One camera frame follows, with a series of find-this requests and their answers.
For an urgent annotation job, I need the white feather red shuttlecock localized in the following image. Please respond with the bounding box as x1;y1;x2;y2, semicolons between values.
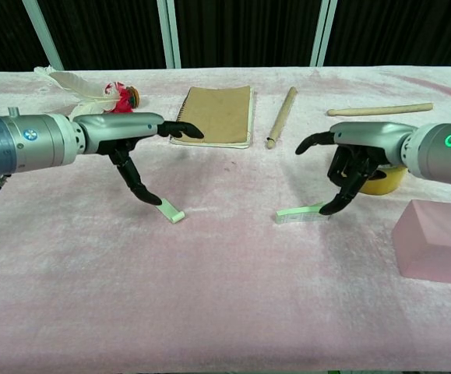
33;65;141;120

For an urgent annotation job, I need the pink translucent block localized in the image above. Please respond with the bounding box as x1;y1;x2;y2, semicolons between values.
391;199;451;284

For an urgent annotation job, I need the yellow tape roll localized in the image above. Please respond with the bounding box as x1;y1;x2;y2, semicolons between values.
359;163;408;196

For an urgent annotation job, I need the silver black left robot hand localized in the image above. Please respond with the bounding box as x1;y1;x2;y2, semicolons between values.
71;111;205;206

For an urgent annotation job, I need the pink velvet tablecloth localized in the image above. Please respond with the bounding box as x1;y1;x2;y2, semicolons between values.
0;65;451;373

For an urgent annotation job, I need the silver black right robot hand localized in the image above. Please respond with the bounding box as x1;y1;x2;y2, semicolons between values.
294;121;410;217

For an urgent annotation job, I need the slim wooden stick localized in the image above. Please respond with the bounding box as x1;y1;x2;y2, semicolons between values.
326;102;434;118

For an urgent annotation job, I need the brown spiral notebook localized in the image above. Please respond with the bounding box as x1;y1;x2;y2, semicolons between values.
169;85;256;150

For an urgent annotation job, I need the white partition post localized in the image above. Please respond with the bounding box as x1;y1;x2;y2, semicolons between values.
156;0;182;69
309;0;338;67
22;0;65;72

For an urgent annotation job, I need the small white green stick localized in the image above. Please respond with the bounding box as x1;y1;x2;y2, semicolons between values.
275;201;331;226

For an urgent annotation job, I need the pale green eraser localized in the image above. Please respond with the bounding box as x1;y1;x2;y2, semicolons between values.
155;198;186;224

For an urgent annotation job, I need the tapered wooden stick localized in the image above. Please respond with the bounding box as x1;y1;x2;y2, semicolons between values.
266;86;298;150

